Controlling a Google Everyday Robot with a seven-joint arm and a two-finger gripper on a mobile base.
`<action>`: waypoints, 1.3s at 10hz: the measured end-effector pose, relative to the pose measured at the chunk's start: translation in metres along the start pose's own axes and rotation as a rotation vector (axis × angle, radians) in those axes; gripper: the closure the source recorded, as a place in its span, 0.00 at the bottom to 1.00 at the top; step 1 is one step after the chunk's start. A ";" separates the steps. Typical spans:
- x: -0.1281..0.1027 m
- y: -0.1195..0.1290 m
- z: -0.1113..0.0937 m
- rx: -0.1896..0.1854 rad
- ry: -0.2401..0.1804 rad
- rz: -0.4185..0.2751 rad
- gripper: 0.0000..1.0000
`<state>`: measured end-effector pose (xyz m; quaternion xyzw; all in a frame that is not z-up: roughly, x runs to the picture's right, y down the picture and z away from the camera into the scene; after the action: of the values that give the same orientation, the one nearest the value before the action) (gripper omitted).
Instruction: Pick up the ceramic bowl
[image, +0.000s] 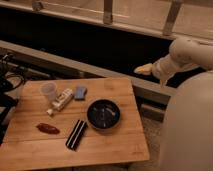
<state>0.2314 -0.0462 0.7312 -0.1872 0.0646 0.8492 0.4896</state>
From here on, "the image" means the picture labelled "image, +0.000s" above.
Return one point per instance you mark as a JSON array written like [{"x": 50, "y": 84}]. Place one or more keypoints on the white tube bottle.
[{"x": 60, "y": 102}]

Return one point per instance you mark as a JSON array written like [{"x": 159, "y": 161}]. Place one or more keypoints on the dark ceramic bowl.
[{"x": 103, "y": 114}]

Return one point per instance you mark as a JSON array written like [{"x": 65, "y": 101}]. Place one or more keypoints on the metal railing frame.
[{"x": 160, "y": 18}]

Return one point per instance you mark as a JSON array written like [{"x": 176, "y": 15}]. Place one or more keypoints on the clear plastic cup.
[{"x": 49, "y": 91}]

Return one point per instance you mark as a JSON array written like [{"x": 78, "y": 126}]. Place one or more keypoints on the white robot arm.
[{"x": 187, "y": 131}]

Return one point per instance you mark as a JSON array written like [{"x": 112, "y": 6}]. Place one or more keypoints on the blue sponge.
[{"x": 80, "y": 93}]

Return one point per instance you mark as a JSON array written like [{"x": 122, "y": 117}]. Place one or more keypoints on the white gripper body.
[{"x": 164, "y": 68}]

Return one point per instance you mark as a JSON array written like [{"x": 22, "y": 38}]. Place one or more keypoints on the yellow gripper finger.
[{"x": 144, "y": 69}]

